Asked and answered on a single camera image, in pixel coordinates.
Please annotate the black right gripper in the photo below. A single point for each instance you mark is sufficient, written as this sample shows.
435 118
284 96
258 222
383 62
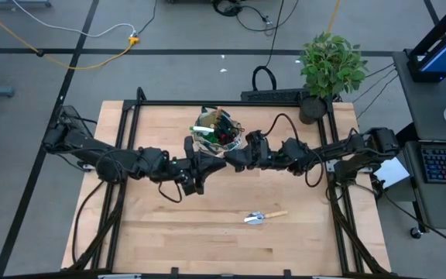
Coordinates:
259 155

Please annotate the black aluminium table frame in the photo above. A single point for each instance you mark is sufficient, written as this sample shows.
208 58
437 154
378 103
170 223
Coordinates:
161 103

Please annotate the cream canvas bag green trim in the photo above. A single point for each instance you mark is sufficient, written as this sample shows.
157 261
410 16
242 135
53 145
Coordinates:
230 146

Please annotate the white green spray bottle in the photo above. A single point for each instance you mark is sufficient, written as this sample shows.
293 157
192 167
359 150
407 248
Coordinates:
201 129

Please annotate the black vented box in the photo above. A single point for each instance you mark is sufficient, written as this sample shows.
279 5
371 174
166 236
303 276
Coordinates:
72 114
269 96

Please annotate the red black gardening glove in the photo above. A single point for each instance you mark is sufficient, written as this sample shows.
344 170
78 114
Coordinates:
225 138

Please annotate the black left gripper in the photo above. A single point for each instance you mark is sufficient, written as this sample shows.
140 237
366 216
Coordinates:
192 170

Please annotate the green potted plant black pot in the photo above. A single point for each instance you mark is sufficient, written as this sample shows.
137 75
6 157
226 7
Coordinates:
331 69

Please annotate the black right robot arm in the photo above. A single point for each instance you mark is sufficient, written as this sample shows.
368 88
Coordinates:
343 149

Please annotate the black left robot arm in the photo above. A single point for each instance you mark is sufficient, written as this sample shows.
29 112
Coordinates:
91 149

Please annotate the grey side desk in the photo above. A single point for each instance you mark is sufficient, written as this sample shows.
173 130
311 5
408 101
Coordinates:
420 104

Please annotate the silver arm base bracket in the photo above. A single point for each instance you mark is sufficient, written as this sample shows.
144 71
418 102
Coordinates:
330 166

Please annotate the white paper sheet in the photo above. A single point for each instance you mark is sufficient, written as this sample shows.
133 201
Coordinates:
392 172

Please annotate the black keyboard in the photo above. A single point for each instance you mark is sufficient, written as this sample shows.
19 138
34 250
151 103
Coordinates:
445 164

